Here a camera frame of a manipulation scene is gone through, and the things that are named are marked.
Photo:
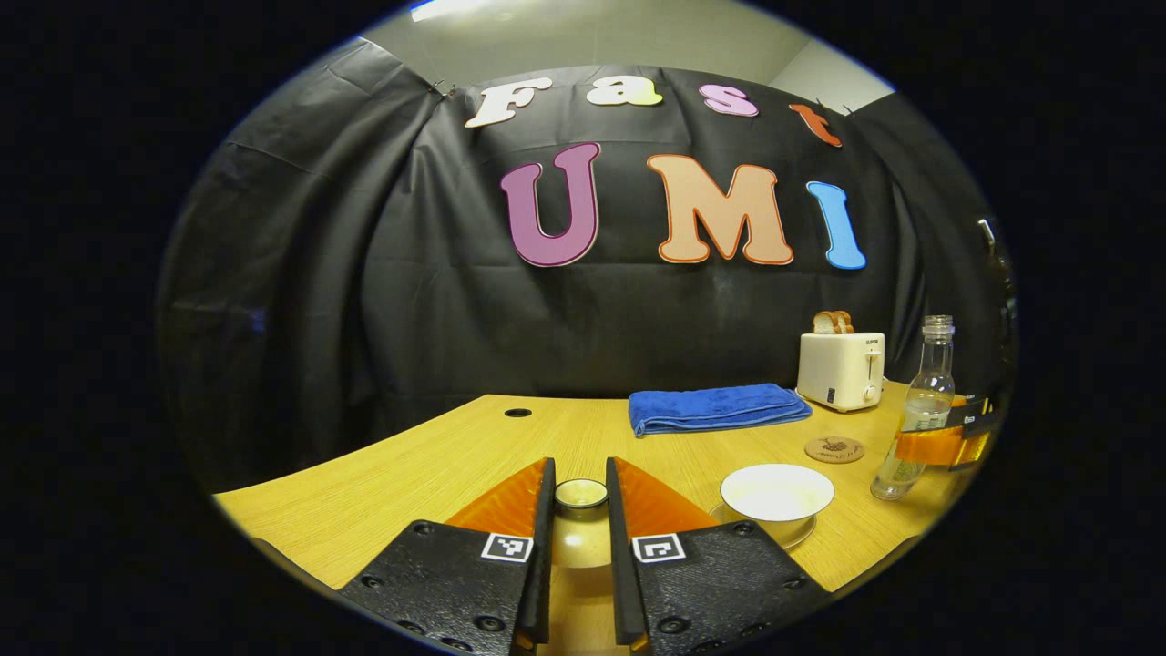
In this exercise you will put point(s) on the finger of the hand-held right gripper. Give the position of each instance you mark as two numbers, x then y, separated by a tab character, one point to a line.
975	402
938	446

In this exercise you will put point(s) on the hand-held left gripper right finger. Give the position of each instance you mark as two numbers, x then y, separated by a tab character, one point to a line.
619	547

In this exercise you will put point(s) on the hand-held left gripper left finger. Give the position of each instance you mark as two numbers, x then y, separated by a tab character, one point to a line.
547	547

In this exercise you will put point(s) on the clear water bottle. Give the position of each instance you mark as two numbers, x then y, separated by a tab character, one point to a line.
925	401

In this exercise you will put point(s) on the round cork coaster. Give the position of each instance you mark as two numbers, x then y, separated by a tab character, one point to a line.
833	449

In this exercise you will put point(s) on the cream teacup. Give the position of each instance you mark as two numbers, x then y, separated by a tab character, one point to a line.
774	492

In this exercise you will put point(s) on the white toaster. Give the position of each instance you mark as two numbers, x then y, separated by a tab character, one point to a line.
838	369

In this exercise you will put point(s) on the toast slice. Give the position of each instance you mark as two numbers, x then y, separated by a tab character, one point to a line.
823	322
845	321

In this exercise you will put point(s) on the folded blue towel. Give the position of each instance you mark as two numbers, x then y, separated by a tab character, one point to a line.
720	407

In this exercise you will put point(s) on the black backdrop cloth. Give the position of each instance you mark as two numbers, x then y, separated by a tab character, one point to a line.
364	301

